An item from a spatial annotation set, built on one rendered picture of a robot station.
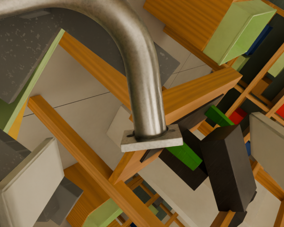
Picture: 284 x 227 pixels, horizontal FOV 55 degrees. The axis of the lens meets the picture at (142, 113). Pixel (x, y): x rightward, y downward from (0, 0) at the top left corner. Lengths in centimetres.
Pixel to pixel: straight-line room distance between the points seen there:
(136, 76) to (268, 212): 703
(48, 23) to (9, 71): 6
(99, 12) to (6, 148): 15
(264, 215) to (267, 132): 712
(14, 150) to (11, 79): 8
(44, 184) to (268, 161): 13
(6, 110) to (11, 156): 19
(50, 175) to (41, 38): 16
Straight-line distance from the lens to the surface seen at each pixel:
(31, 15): 29
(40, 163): 17
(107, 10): 23
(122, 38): 23
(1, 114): 48
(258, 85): 563
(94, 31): 28
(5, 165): 30
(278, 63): 549
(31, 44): 30
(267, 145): 17
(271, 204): 708
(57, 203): 28
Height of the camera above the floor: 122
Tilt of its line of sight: 17 degrees down
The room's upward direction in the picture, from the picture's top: 132 degrees clockwise
